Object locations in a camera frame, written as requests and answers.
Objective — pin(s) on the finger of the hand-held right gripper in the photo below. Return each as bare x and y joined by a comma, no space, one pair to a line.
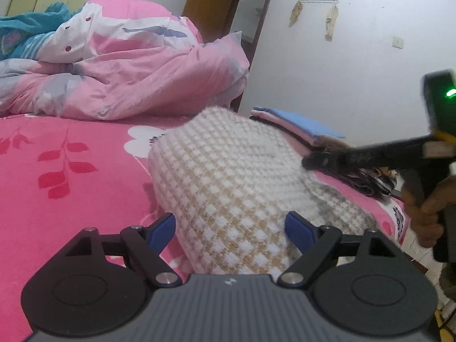
374,155

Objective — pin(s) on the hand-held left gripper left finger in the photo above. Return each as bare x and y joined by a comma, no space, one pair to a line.
162,231

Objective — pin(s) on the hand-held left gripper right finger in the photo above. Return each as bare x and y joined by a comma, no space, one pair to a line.
299,231

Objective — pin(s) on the beige white checked coat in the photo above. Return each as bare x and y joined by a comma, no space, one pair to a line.
231,185

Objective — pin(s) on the stack of folded clothes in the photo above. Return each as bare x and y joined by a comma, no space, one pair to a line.
285,128

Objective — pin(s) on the person's right hand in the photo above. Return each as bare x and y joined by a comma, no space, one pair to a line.
424,221

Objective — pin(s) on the dark patterned folded cloth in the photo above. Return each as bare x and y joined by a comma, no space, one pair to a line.
370,181

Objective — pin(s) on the tan folded cloth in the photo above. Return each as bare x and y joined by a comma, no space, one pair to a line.
335,141

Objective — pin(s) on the blue folded cloth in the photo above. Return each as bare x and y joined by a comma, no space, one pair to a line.
302,121

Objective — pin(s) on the pink flower bed blanket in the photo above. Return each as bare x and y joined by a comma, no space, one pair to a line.
71,185

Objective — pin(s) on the pink floral duvet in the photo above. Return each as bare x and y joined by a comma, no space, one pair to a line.
142,71

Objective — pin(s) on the brown wooden door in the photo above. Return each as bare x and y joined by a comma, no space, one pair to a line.
265,14

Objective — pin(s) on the teal patterned blanket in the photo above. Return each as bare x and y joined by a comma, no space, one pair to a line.
32,25

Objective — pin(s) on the wall switch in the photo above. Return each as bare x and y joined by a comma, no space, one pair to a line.
398,42

